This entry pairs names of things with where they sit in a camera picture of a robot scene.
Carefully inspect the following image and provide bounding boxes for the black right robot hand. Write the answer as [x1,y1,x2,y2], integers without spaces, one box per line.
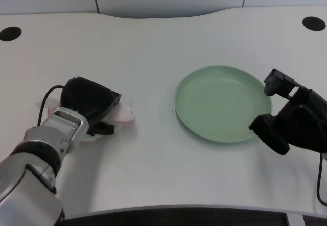
[248,68,327,156]

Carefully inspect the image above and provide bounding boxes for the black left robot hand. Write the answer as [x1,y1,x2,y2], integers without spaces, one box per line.
[59,76,122,137]

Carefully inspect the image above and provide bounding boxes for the white rabbit doll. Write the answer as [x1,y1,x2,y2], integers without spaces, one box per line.
[34,97,137,143]

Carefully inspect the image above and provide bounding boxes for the green round plate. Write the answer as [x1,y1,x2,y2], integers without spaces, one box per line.
[174,65,273,143]

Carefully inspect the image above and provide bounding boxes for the black robot torso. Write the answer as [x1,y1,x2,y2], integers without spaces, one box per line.
[63,207,327,226]

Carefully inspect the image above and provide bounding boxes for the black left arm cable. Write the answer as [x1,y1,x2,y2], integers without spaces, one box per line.
[37,85,65,127]

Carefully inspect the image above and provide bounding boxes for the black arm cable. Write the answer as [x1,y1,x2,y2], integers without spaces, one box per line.
[315,152,327,207]
[37,85,65,127]

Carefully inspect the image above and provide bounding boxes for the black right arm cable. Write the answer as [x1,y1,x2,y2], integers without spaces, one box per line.
[315,152,327,207]

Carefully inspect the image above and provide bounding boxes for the black table cable grommet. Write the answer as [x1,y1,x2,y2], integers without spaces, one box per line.
[302,16,326,31]
[0,26,22,42]

